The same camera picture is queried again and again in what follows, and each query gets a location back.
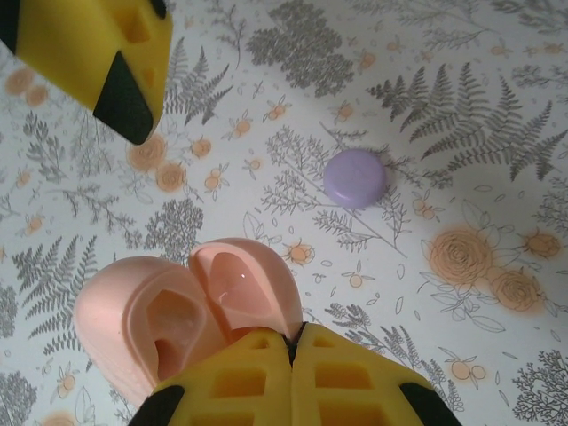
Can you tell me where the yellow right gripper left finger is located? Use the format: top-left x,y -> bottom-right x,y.
132,332 -> 294,426

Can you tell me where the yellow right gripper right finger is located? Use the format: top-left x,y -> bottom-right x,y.
290,322 -> 462,426

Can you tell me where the pink earbud charging case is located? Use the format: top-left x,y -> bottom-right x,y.
73,237 -> 304,396

